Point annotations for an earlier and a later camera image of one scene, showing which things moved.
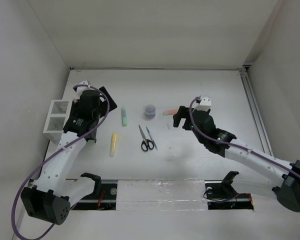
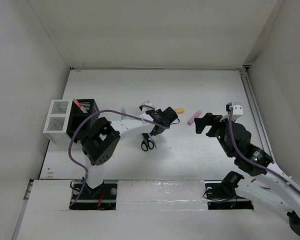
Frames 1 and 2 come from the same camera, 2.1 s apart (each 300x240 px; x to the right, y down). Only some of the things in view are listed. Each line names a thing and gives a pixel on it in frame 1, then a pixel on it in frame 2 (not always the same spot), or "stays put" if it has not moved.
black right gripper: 183,112 -> 209,119
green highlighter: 124,118 stays put
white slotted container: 58,116 stays put
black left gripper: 104,104 -> 157,111
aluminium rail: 250,93 stays put
